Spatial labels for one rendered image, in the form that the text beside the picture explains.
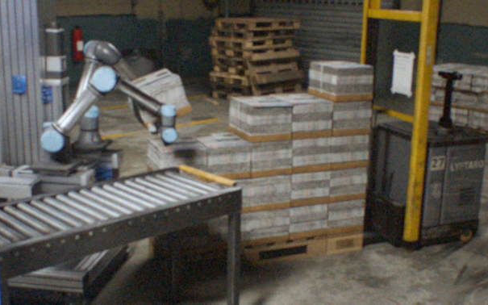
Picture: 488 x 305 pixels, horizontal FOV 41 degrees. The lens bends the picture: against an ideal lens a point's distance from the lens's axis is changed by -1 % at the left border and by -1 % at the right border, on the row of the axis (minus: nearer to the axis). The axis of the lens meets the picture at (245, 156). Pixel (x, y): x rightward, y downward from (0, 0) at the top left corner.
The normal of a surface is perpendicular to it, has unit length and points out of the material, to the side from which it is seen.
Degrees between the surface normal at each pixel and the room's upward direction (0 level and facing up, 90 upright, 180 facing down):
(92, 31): 90
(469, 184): 90
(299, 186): 90
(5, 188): 90
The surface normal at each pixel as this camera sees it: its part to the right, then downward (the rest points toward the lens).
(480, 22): -0.72, 0.16
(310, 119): 0.37, 0.24
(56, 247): 0.69, 0.19
